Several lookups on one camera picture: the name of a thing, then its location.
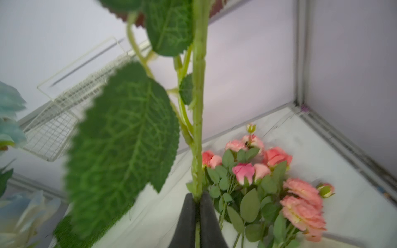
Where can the pink rose bunch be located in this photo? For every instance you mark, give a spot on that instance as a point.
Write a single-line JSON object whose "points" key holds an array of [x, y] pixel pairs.
{"points": [[238, 205]]}

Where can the orange pink peony bunch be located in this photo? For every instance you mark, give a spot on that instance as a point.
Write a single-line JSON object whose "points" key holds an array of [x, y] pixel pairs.
{"points": [[129, 137]]}

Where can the aluminium corner frame post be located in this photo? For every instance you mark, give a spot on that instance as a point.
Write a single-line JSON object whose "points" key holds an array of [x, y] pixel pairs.
{"points": [[302, 37]]}

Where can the white wire wall basket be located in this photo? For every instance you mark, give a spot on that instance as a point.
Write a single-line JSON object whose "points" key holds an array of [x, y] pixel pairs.
{"points": [[70, 92]]}

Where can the single pink red rose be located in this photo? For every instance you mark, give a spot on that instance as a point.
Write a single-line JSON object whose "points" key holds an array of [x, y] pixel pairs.
{"points": [[275, 156]]}

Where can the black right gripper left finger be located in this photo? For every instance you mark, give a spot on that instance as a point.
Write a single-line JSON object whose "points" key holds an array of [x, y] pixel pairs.
{"points": [[184, 235]]}

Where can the pink spray rose stem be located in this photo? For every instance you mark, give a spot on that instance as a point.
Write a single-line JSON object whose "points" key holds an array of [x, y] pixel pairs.
{"points": [[301, 209]]}

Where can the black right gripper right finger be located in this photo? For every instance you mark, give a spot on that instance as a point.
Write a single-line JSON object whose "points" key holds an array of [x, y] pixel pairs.
{"points": [[210, 233]]}

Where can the magenta rose stem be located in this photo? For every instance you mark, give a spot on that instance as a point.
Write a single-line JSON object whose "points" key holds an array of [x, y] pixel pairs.
{"points": [[244, 174]]}

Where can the green artificial grass mat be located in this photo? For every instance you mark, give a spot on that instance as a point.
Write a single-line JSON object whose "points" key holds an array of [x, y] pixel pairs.
{"points": [[67, 238]]}

